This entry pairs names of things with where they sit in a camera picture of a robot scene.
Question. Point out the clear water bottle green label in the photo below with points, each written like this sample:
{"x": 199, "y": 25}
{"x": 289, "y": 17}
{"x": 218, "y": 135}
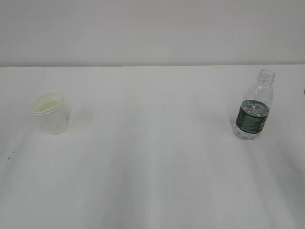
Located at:
{"x": 255, "y": 107}

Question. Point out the white paper cup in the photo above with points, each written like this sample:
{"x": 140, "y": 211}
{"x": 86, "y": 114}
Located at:
{"x": 50, "y": 112}

